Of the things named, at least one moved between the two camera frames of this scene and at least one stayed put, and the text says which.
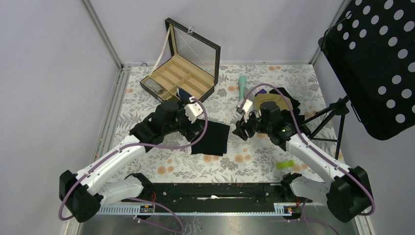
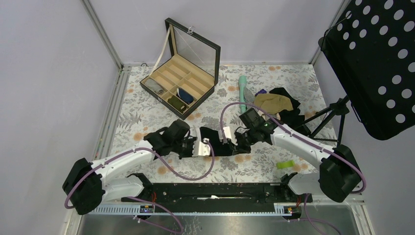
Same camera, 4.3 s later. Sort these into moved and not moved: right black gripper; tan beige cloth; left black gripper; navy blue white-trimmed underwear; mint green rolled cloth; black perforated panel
Moved: left black gripper; right black gripper
Not moved: tan beige cloth; black perforated panel; navy blue white-trimmed underwear; mint green rolled cloth
